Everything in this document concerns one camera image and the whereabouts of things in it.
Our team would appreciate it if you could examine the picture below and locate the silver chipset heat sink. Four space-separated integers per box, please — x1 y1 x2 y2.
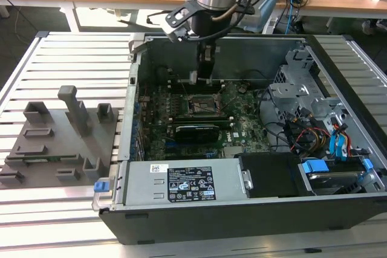
223 146 242 158

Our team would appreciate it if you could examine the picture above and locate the hard disk in blue carrier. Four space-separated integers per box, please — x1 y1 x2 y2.
299 158 374 195

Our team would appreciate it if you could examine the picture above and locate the metal drive cage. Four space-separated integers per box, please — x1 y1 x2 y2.
267 49 351 126

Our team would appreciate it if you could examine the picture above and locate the yellow power wire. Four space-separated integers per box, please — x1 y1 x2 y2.
302 127 329 150

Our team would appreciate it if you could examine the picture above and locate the silver power supply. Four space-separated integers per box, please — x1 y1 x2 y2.
122 158 242 206

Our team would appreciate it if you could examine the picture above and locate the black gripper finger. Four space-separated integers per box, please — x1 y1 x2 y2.
197 44 219 80

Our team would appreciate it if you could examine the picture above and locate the grey parts rack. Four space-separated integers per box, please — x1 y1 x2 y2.
0 85 119 189

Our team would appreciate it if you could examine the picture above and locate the black plastic shroud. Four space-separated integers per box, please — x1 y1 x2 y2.
235 152 303 198

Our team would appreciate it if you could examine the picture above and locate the green RAM stick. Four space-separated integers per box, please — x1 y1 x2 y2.
22 155 76 163

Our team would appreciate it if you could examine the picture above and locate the green motherboard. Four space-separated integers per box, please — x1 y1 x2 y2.
134 81 272 162

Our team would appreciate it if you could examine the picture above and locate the black RAM slot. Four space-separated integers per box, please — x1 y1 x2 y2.
167 78 224 86
167 85 225 94
169 114 234 121
169 120 235 129

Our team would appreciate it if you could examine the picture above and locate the CPU socket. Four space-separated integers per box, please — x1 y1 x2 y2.
186 92 223 118

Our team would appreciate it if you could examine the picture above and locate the black graphics card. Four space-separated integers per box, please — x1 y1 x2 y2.
174 123 221 144

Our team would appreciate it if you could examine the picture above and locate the metal socket cover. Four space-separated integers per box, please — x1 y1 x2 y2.
219 82 237 110

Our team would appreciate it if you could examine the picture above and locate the black PC case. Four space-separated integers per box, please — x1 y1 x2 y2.
91 33 387 245

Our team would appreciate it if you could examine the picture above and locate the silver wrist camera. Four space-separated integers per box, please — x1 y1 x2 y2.
167 26 190 44

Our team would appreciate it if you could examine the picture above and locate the blue flat data wire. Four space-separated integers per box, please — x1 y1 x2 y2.
338 134 348 162
330 133 338 162

